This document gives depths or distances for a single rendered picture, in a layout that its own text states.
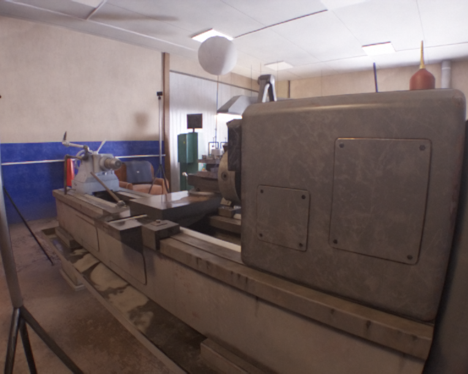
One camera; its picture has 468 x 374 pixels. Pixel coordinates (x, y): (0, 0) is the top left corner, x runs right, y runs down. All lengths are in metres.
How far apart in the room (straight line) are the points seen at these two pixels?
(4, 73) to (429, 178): 5.42
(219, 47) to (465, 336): 4.94
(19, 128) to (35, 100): 0.55
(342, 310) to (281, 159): 0.40
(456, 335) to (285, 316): 0.43
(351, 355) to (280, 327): 0.22
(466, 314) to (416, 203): 0.28
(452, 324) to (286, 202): 0.48
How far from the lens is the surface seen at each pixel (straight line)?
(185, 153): 5.73
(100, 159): 2.21
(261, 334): 0.93
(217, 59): 5.12
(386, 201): 0.62
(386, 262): 0.66
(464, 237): 0.67
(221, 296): 0.98
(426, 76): 0.81
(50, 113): 5.43
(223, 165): 1.01
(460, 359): 0.80
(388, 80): 8.23
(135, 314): 1.45
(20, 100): 5.38
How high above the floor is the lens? 1.21
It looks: 9 degrees down
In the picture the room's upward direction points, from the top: straight up
